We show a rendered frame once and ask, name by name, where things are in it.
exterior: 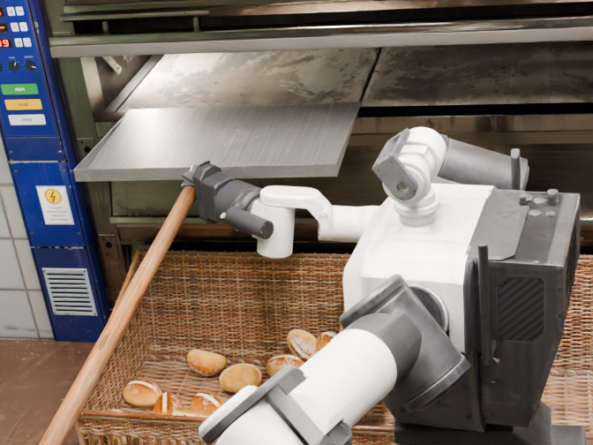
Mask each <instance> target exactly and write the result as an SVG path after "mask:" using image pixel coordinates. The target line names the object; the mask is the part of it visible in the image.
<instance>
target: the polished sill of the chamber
mask: <svg viewBox="0 0 593 445"><path fill-rule="evenodd" d="M126 113H127V112H103V113H102V115H101V116H100V117H99V118H98V119H97V120H96V122H95V126H96V131H97V134H98V138H104V136H105V135H106V134H107V133H108V132H109V131H110V130H111V129H112V128H113V127H114V126H115V125H116V124H117V123H118V121H119V120H120V119H121V118H122V117H124V115H125V114H126ZM416 127H426V128H430V129H432V130H434V131H435V132H526V131H586V130H593V102H560V103H516V104H474V105H431V106H388V107H359V110H358V112H357V117H356V120H355V123H354V126H353V129H352V132H351V133H400V132H402V131H404V130H405V129H407V128H408V129H409V130H411V129H413V128H416Z"/></svg>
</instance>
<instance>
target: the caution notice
mask: <svg viewBox="0 0 593 445"><path fill-rule="evenodd" d="M36 188H37V192H38V195H39V199H40V203H41V209H42V213H43V216H44V220H45V223H46V224H74V221H73V218H72V214H71V208H70V203H69V200H68V196H67V192H66V189H65V186H36Z"/></svg>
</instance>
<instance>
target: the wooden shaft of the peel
mask: <svg viewBox="0 0 593 445"><path fill-rule="evenodd" d="M195 199H196V194H195V190H194V187H192V186H186V187H185V188H184V189H183V190H182V192H181V193H180V195H179V197H178V199H177V201H176V203H175V205H174V207H173V208H172V209H171V211H170V213H169V215H168V217H167V219H166V220H165V222H164V224H163V225H162V227H161V229H160V231H159V233H158V234H157V236H156V238H155V240H154V242H153V243H152V245H151V247H150V248H149V250H148V252H147V254H146V256H145V258H144V259H143V260H142V262H141V264H140V266H139V268H138V270H137V272H136V274H135V275H134V277H133V278H132V280H131V282H130V284H129V286H128V287H127V289H126V291H125V293H124V294H123V296H122V298H121V300H120V301H119V303H118V305H117V307H116V309H115V311H114V312H113V314H112V315H111V317H110V319H109V321H108V323H107V325H106V327H105V328H104V329H103V331H102V333H101V335H100V337H99V339H98V341H97V342H96V344H95V346H94V347H93V349H92V351H91V353H90V354H89V356H88V358H87V360H86V362H85V364H84V365H83V367H82V368H81V370H80V372H79V374H78V376H77V378H76V380H75V381H74V382H73V384H72V386H71V388H70V390H69V392H68V394H67V395H66V397H65V399H64V400H63V402H62V404H61V406H60V408H59V409H58V411H57V413H56V415H55V417H54V418H53V420H52V421H51V423H50V425H49V428H48V429H47V431H46V433H45V434H44V435H43V437H42V439H41V441H40V443H39V445H64V443H65V441H66V439H67V437H68V435H69V433H70V432H71V430H72V428H73V426H74V424H75V422H76V421H77V419H78V417H79V414H80V413H81V411H82V410H83V408H84V406H85V404H86V401H87V399H88V398H89V397H90V395H91V393H92V391H93V389H94V386H95V385H96V383H97V381H98V380H99V378H100V376H101V374H102V372H103V370H104V368H105V366H106V365H107V363H108V362H109V359H110V357H111V355H112V353H113V351H114V350H115V348H116V346H117V344H118V342H119V340H120V339H121V337H122V335H123V333H124V331H125V329H126V327H127V326H128V324H129V322H130V320H131V317H132V315H133V314H134V313H135V311H136V309H137V307H138V305H139V303H140V301H141V299H142V298H143V296H144V294H145V292H146V290H147V288H148V286H149V284H150V282H151V281H152V279H153V278H154V275H155V273H156V271H157V269H158V267H159V266H160V265H161V262H162V260H163V258H164V256H165V255H166V253H167V251H168V249H169V247H170V245H171V244H172V242H173V240H174V238H175V236H176V234H177V232H178V231H179V229H180V227H181V225H182V223H183V221H184V219H185V217H186V216H187V214H188V212H189V210H190V208H191V206H192V204H193V202H194V201H195Z"/></svg>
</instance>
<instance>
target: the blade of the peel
mask: <svg viewBox="0 0 593 445"><path fill-rule="evenodd" d="M360 104H361V102H330V103H303V104H277V105H251V106H225V107H198V108H172V109H129V110H128V111H127V113H126V114H125V115H124V117H122V118H121V119H120V120H119V121H118V123H117V124H116V125H115V126H114V127H113V128H112V129H111V130H110V131H109V132H108V133H107V134H106V135H105V136H104V138H103V139H102V140H101V141H100V142H99V143H98V144H97V145H96V146H95V147H94V148H93V149H92V150H91V151H90V153H89V154H88V155H87V156H86V157H85V158H84V159H83V160H82V161H81V162H80V163H79V164H78V165H77V166H76V168H75V169H74V170H73V172H74V176H75V180H76V182H90V181H135V180H181V179H182V175H183V174H184V173H186V172H188V171H190V169H191V167H192V165H200V164H201V163H203V162H206V161H210V163H212V164H214V165H216V166H218V167H219V168H221V172H222V173H224V174H227V175H229V176H232V177H234V178H272V177H337V176H338V173H339V170H340V167H341V164H342V159H343V156H344V154H345V151H346V148H347V145H348V142H349V137H350V134H351V132H352V129H353V126H354V123H355V120H356V117H357V112H358V110H359V107H360Z"/></svg>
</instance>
